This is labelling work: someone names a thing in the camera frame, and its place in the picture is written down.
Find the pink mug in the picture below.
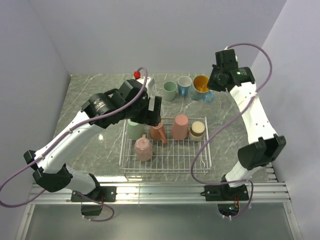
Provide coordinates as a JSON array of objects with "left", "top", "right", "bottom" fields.
[{"left": 134, "top": 134, "right": 153, "bottom": 162}]

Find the short green plastic cup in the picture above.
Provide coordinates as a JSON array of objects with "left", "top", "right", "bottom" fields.
[{"left": 163, "top": 81, "right": 177, "bottom": 102}]

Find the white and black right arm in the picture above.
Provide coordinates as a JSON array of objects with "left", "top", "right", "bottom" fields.
[{"left": 207, "top": 48, "right": 286, "bottom": 200}]

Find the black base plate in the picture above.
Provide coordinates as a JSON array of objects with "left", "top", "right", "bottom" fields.
[
  {"left": 204, "top": 184, "right": 251, "bottom": 217},
  {"left": 70, "top": 186, "right": 117, "bottom": 217}
]

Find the aluminium mounting rail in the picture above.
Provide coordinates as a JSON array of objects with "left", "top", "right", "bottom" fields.
[{"left": 30, "top": 182, "right": 291, "bottom": 205}]

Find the cream and brown ceramic cup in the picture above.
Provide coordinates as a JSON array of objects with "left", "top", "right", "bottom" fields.
[{"left": 188, "top": 121, "right": 206, "bottom": 142}]

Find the tall pink plastic cup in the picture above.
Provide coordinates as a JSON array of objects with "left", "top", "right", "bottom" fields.
[{"left": 171, "top": 114, "right": 189, "bottom": 141}]

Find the tall green plastic cup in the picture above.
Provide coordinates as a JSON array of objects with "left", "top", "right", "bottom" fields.
[{"left": 127, "top": 119, "right": 145, "bottom": 141}]

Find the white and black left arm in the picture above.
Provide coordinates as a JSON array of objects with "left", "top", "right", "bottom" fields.
[{"left": 23, "top": 79, "right": 162, "bottom": 201}]

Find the white wire dish rack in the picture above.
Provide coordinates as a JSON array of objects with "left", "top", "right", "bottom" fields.
[{"left": 119, "top": 117, "right": 209, "bottom": 174}]

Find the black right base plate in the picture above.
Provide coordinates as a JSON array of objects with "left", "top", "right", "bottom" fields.
[{"left": 204, "top": 184, "right": 251, "bottom": 217}]

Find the orange floral mug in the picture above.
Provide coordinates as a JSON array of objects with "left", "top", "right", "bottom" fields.
[{"left": 149, "top": 122, "right": 167, "bottom": 144}]

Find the blue mug, white inside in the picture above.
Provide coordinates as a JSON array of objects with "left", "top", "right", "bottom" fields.
[{"left": 177, "top": 76, "right": 192, "bottom": 97}]

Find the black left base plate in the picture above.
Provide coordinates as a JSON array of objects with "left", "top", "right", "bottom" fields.
[{"left": 70, "top": 186, "right": 117, "bottom": 217}]

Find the blue mug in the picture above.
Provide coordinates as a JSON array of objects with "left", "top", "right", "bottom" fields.
[
  {"left": 188, "top": 75, "right": 215, "bottom": 104},
  {"left": 177, "top": 76, "right": 192, "bottom": 97}
]

